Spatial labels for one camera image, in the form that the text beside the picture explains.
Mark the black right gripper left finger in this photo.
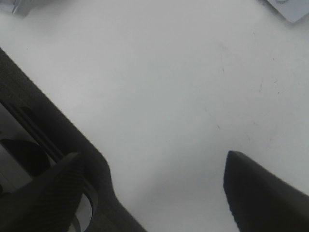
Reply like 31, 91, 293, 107
0, 153, 98, 232

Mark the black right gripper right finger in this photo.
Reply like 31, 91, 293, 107
223, 151, 309, 232

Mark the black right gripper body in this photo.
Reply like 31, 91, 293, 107
0, 51, 145, 232

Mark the white microwave oven body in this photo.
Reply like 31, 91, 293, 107
260, 0, 309, 23

